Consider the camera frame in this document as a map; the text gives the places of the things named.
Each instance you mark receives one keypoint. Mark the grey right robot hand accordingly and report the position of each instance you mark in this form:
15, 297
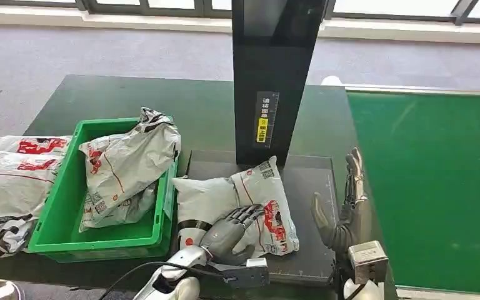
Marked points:
352, 223

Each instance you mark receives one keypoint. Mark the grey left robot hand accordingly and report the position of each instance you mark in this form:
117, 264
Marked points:
227, 236

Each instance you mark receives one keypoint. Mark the white parcel bag QR labels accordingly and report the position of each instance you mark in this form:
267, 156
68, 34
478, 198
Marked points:
215, 194

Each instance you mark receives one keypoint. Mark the white parcel bag black stripes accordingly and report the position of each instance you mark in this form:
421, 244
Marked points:
120, 211

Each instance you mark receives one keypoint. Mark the white parcel bag red logo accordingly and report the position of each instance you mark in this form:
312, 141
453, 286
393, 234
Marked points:
132, 161

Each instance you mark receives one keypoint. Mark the black parcel scanner stand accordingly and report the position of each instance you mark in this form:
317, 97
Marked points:
306, 232

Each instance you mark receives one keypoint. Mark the green conveyor belt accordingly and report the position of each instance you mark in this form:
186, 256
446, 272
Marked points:
430, 186

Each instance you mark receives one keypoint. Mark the black and yellow scanner sticker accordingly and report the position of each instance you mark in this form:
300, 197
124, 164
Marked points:
265, 124

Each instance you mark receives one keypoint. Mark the white round conveyor end cap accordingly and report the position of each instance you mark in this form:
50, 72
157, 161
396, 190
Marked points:
332, 80

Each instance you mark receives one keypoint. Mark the green plastic crate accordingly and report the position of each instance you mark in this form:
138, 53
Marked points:
58, 207

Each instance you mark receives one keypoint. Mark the white parcel bag red line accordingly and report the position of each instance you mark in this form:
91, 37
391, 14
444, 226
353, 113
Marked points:
8, 186

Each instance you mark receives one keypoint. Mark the white parcel bag black print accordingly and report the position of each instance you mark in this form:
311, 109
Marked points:
0, 232

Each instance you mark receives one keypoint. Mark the white parcel bag red print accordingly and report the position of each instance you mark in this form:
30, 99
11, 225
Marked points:
12, 144

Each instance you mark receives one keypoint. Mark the white window sill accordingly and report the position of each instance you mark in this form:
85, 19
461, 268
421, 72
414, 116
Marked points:
99, 21

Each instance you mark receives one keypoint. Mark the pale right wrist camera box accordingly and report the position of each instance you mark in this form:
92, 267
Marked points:
368, 261

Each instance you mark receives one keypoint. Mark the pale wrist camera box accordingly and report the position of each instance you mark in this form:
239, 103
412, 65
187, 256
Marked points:
244, 273
368, 261

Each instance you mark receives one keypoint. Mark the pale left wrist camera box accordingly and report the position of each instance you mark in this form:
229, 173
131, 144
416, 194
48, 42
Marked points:
244, 273

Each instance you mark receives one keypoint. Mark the silver conveyor rail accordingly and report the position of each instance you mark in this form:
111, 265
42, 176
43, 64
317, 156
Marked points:
422, 90

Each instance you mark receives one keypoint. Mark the dark window frame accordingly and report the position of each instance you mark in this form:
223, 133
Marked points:
91, 6

